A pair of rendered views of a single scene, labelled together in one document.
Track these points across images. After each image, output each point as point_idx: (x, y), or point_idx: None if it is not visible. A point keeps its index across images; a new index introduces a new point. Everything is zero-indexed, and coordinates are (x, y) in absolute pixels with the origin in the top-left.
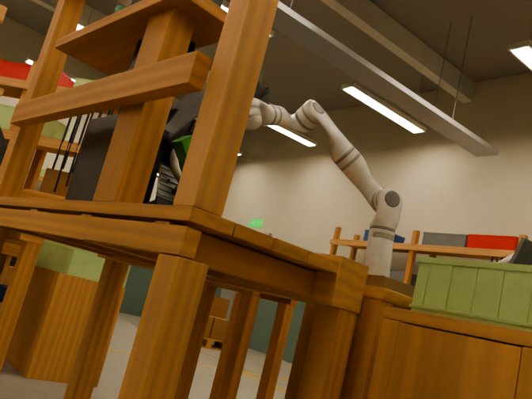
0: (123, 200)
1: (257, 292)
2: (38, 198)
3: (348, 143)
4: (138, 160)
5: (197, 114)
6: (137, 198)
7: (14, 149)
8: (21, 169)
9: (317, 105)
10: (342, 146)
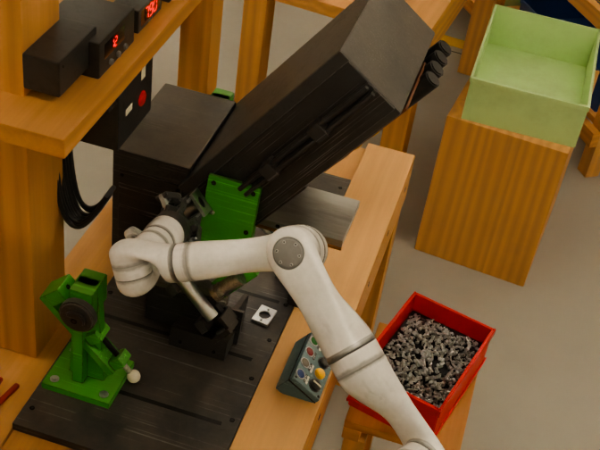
0: (9, 346)
1: (353, 437)
2: (108, 203)
3: (336, 342)
4: (10, 304)
5: (228, 143)
6: (26, 345)
7: (180, 52)
8: (196, 78)
9: (286, 248)
10: (321, 344)
